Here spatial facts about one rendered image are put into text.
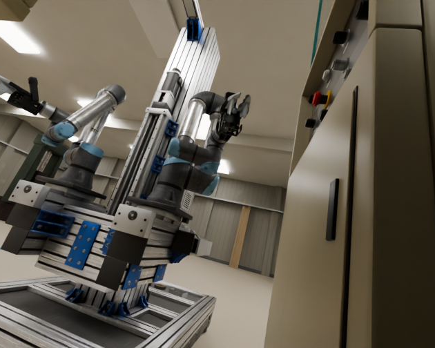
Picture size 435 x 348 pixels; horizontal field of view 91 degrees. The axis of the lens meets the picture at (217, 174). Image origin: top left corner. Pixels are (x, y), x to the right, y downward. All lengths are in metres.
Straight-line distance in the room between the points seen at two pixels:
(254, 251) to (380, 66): 9.09
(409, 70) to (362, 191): 0.14
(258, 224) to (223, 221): 1.51
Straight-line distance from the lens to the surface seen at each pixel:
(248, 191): 9.67
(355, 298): 0.24
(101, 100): 1.36
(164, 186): 0.94
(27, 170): 6.45
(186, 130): 0.92
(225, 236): 9.41
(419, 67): 0.32
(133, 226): 0.80
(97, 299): 1.26
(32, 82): 1.41
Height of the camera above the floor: 0.62
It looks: 18 degrees up
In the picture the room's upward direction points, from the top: 15 degrees clockwise
